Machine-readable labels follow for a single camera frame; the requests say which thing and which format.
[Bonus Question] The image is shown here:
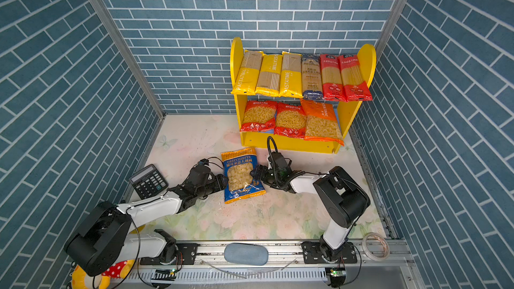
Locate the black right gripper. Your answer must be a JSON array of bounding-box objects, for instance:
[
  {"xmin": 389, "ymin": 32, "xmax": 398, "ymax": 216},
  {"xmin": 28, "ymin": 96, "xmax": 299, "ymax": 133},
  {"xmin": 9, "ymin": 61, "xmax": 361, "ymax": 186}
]
[{"xmin": 249, "ymin": 164, "xmax": 282, "ymax": 188}]

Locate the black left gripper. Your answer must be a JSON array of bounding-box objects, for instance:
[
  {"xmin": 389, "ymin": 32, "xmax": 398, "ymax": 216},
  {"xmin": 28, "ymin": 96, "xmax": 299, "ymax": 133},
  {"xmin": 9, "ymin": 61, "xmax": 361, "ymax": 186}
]
[{"xmin": 195, "ymin": 173, "xmax": 231, "ymax": 200}]

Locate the blue orecchiette pasta bag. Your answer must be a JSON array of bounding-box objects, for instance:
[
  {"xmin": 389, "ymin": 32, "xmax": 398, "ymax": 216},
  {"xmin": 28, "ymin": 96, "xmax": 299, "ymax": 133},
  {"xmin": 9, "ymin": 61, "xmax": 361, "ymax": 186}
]
[{"xmin": 221, "ymin": 147, "xmax": 266, "ymax": 204}]

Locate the red macaroni bag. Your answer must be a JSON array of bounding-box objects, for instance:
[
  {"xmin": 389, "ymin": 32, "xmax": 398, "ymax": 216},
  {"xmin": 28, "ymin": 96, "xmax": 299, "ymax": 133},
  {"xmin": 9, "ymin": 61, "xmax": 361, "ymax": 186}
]
[
  {"xmin": 274, "ymin": 102, "xmax": 307, "ymax": 139},
  {"xmin": 240, "ymin": 100, "xmax": 278, "ymax": 132}
]

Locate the orange pasta bag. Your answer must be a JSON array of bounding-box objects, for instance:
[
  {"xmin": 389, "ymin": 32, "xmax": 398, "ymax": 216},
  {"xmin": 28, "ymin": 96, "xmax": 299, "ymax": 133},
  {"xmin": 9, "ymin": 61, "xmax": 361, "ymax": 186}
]
[{"xmin": 301, "ymin": 100, "xmax": 344, "ymax": 145}]

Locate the blue clear spaghetti bag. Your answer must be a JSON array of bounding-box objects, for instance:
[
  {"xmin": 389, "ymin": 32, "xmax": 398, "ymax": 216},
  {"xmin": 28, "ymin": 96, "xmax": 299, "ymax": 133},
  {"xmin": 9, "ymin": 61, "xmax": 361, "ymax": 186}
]
[{"xmin": 301, "ymin": 54, "xmax": 323, "ymax": 100}]

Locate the red yellow spaghetti bag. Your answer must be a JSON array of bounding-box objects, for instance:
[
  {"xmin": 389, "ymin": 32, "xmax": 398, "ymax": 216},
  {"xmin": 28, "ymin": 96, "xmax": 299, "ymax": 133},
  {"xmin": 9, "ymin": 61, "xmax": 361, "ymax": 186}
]
[
  {"xmin": 319, "ymin": 54, "xmax": 346, "ymax": 102},
  {"xmin": 338, "ymin": 55, "xmax": 373, "ymax": 102}
]

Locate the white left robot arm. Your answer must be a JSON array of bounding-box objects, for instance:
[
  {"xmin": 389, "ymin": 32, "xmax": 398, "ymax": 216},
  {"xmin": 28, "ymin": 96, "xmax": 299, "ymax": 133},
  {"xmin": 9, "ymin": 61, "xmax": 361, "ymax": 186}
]
[{"xmin": 64, "ymin": 164, "xmax": 228, "ymax": 276}]

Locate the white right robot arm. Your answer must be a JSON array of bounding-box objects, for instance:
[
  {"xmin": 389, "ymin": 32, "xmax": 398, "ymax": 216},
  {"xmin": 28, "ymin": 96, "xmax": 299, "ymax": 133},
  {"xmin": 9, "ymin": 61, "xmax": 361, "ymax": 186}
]
[{"xmin": 250, "ymin": 152, "xmax": 371, "ymax": 261}]

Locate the yellow shelf with coloured boards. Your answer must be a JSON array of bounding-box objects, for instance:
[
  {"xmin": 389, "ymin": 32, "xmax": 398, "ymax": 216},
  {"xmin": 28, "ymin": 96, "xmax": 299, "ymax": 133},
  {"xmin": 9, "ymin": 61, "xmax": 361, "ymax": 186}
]
[{"xmin": 230, "ymin": 37, "xmax": 377, "ymax": 154}]

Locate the black calculator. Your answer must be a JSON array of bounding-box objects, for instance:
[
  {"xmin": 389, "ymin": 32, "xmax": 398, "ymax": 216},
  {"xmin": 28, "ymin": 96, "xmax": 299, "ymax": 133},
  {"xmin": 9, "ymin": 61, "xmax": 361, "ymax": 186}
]
[{"xmin": 129, "ymin": 164, "xmax": 169, "ymax": 199}]

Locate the grey blue oval pad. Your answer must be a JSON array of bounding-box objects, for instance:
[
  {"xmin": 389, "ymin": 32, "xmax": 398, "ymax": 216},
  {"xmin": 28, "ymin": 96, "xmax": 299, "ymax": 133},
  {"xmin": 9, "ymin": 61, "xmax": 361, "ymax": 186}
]
[{"xmin": 224, "ymin": 243, "xmax": 269, "ymax": 266}]

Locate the clear tape roll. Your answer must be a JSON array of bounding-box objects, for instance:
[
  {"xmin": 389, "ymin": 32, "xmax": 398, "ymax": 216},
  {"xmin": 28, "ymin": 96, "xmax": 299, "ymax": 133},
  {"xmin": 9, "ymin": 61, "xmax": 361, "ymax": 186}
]
[{"xmin": 361, "ymin": 232, "xmax": 391, "ymax": 262}]

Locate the yellow plush toy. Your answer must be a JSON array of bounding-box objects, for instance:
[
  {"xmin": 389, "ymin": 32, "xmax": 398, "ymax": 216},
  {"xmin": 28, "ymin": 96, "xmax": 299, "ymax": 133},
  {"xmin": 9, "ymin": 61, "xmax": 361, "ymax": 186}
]
[{"xmin": 67, "ymin": 260, "xmax": 135, "ymax": 289}]

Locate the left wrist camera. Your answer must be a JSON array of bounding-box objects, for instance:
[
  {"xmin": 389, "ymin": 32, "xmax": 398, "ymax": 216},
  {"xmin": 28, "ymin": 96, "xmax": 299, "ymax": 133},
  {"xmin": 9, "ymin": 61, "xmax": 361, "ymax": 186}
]
[{"xmin": 198, "ymin": 159, "xmax": 210, "ymax": 166}]

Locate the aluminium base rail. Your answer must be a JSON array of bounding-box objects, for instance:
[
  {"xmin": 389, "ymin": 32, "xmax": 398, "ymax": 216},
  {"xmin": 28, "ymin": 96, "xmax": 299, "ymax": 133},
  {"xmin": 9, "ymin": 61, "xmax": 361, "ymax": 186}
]
[{"xmin": 108, "ymin": 239, "xmax": 422, "ymax": 288}]

